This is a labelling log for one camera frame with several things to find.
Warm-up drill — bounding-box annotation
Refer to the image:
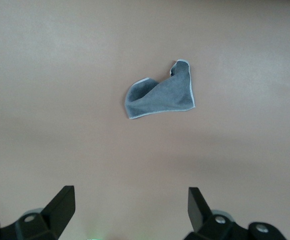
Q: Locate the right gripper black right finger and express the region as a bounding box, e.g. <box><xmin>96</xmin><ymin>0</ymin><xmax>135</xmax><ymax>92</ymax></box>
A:
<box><xmin>184</xmin><ymin>186</ymin><xmax>289</xmax><ymax>240</ymax></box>

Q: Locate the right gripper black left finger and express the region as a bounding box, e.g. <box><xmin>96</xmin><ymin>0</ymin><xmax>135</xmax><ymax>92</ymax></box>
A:
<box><xmin>0</xmin><ymin>185</ymin><xmax>75</xmax><ymax>240</ymax></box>

